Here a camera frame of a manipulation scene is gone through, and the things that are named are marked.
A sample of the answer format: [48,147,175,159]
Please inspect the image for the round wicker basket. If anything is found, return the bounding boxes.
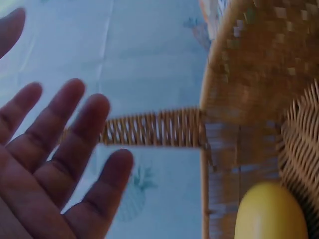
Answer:
[277,79,319,239]

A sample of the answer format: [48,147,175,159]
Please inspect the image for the rectangular wicker basket with handle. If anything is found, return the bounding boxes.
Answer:
[59,106,284,239]

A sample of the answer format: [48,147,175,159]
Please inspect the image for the person's left hand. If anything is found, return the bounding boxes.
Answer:
[0,7,135,239]

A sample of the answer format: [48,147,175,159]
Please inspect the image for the round woven bamboo tray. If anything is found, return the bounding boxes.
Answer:
[199,0,319,126]

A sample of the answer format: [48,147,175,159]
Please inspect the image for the yellow oval fruit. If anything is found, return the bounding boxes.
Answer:
[233,181,310,239]

